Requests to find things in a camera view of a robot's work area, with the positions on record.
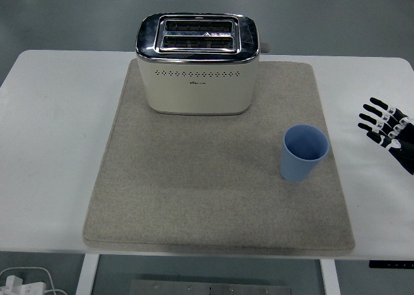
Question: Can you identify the light blue ribbed cup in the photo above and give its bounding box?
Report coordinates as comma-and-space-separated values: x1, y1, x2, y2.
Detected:
279, 124, 330, 183

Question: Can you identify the white table leg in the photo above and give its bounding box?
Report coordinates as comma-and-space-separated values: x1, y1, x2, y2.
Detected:
74, 253, 101, 295
318, 259, 340, 295

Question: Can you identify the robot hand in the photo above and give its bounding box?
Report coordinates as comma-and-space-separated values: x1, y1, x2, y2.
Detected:
357, 96, 414, 175

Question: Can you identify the black table control panel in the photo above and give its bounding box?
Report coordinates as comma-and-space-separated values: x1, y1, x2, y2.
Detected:
369, 260, 414, 270

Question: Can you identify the beige fabric mat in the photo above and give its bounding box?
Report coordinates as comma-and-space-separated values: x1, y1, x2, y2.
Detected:
82, 60, 356, 256

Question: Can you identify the cream and chrome toaster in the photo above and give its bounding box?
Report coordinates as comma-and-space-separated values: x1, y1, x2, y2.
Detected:
135, 12, 271, 116

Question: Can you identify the grey metal plate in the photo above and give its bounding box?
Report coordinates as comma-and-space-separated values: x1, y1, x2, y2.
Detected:
129, 279, 293, 295

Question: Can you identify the white power adapter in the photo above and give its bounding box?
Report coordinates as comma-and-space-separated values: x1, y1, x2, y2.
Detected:
0, 274, 48, 295

